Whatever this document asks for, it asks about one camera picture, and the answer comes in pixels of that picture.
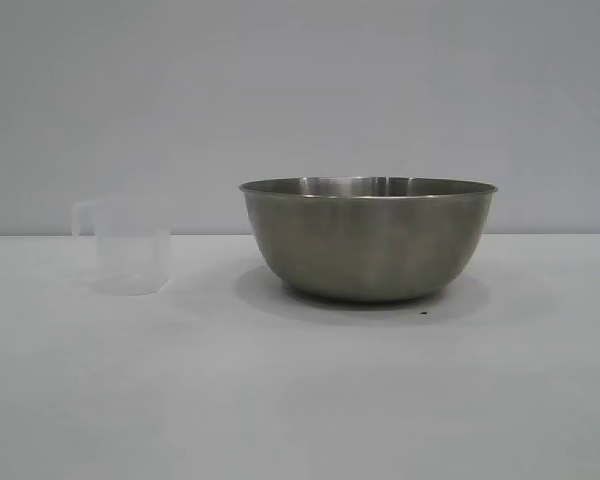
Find stainless steel mixing bowl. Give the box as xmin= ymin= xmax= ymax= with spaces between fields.
xmin=238 ymin=175 xmax=499 ymax=304

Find clear plastic measuring cup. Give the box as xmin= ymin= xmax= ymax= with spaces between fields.
xmin=70 ymin=197 xmax=174 ymax=296

